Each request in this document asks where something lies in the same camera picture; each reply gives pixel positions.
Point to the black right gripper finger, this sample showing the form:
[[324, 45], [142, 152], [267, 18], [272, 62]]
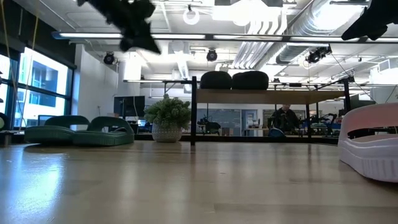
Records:
[[365, 30]]

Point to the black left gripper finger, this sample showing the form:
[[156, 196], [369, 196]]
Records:
[[127, 44], [149, 45]]

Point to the green rubber slide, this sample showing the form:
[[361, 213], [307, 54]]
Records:
[[102, 138], [46, 135]]

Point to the pink rubber slide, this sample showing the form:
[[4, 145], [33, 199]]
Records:
[[370, 158]]

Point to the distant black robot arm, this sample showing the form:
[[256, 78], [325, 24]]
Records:
[[323, 123], [210, 126]]

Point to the black ceiling spotlight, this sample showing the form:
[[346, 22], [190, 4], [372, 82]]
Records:
[[211, 55], [317, 55], [109, 58]]

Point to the long ceiling light bar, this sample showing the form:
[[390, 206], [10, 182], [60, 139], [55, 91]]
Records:
[[186, 36]]

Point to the white round ceiling lamp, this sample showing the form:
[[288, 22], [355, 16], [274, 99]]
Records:
[[191, 24]]

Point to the green plant in white pot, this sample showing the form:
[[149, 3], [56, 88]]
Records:
[[168, 118]]

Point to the large office window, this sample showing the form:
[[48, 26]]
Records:
[[43, 71]]

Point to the open laptop on desk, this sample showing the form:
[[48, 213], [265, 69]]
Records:
[[43, 119]]

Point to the person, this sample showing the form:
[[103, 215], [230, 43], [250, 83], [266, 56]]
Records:
[[284, 119]]

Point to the blue round chair back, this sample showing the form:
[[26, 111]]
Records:
[[276, 133]]

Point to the silver ventilation duct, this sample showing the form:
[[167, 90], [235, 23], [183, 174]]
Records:
[[311, 21]]

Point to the black aluminium table frame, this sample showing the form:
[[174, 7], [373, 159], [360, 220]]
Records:
[[141, 137]]

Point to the wooden shelf with black frame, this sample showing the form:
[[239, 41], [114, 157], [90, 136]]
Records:
[[280, 97]]

